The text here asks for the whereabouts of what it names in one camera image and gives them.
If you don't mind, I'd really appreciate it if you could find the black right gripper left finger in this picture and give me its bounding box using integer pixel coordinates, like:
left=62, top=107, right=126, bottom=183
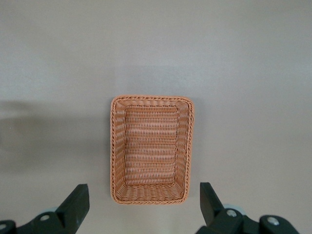
left=0, top=184, right=90, bottom=234

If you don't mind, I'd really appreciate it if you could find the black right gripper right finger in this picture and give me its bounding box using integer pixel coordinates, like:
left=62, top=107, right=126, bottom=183
left=196, top=181, right=301, bottom=234

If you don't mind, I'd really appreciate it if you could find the brown deep wicker basket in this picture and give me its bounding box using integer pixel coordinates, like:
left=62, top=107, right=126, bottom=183
left=109, top=94, right=195, bottom=206

